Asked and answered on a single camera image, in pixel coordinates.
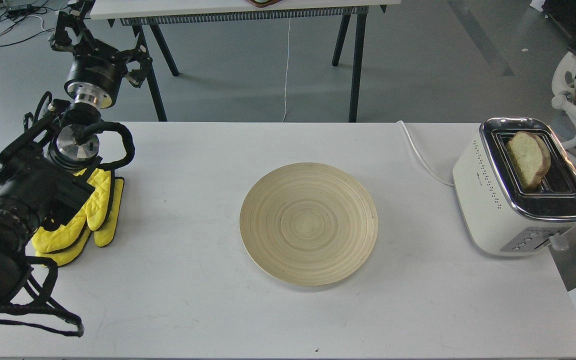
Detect white hanging cable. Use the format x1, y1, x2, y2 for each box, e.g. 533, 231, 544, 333
281, 18, 292, 123

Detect round wooden plate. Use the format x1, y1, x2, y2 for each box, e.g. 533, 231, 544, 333
239, 162, 378, 287

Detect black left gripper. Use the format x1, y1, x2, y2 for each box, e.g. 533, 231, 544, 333
50, 0, 154, 110

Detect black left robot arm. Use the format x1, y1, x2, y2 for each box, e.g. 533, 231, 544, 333
0, 0, 153, 337

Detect cream white toaster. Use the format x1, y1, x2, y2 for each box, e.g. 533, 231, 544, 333
452, 117, 576, 257

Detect slice of bread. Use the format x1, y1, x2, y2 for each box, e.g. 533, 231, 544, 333
506, 131, 551, 193

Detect yellow oven mitt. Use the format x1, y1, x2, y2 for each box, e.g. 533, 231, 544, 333
30, 169, 125, 267

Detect white toaster power cable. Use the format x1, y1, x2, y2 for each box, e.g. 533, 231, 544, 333
397, 120, 456, 188

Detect background white trestle table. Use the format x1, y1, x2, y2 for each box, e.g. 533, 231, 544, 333
89, 0, 401, 123

